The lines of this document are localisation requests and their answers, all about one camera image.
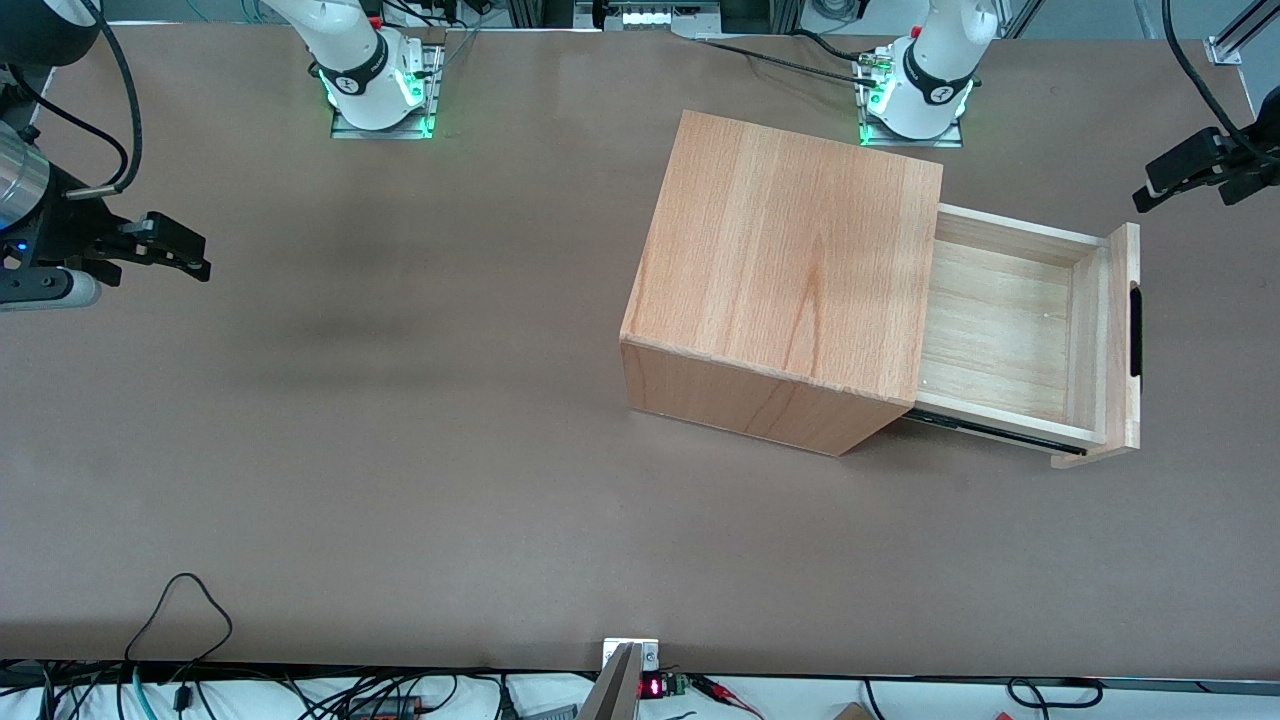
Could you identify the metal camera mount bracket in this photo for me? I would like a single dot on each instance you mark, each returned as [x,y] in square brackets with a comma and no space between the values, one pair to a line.
[622,675]

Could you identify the black metal drawer slide rail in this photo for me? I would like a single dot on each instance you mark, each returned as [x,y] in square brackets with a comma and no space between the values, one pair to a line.
[1000,431]

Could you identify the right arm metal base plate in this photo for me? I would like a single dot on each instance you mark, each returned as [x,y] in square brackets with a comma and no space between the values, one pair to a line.
[345,128]

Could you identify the orange and black device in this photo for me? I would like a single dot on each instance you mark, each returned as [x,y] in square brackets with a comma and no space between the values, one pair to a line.
[385,708]

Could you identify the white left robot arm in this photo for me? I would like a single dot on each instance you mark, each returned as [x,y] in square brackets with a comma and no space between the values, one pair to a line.
[930,80]

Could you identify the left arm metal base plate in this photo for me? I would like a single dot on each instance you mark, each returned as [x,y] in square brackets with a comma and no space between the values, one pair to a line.
[945,140]

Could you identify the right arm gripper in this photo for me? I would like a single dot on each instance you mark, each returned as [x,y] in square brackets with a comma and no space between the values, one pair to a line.
[72,228]

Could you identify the aluminium extrusion bar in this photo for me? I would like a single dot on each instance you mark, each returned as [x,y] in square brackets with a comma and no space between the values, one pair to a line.
[1232,40]

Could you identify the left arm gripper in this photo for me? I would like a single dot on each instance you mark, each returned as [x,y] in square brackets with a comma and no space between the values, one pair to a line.
[1243,172]

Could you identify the red LED display board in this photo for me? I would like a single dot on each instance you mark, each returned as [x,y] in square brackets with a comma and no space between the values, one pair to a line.
[655,686]

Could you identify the red and black clip leads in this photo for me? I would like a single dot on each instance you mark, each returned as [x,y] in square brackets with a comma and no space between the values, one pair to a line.
[720,690]

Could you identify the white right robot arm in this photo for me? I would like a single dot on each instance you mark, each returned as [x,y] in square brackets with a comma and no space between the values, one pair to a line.
[350,60]

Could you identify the white lit power strip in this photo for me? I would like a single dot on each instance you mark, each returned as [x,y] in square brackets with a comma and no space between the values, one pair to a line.
[660,16]

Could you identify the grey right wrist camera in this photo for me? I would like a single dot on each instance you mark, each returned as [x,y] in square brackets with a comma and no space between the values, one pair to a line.
[50,290]

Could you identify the wooden drawer cabinet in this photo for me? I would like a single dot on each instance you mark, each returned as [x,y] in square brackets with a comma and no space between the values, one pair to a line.
[780,250]

